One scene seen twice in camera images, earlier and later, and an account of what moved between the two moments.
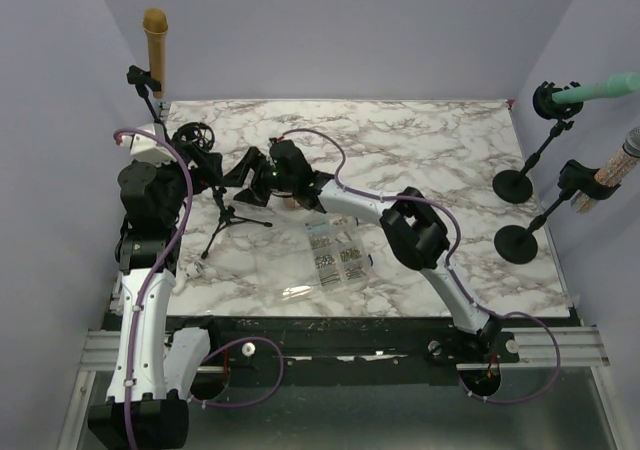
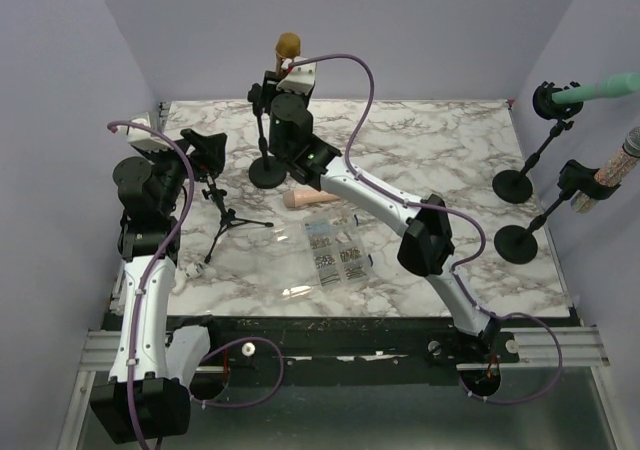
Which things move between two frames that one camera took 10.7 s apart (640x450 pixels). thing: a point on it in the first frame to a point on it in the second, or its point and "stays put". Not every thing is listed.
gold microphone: (156, 25) to (288, 46)
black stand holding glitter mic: (514, 245) stays put
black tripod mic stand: (228, 215) stays put
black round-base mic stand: (140, 78) to (267, 172)
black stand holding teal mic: (515, 187) stays put
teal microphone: (616, 84) stays put
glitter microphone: (613, 172) stays put
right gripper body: (266, 180) to (270, 89)
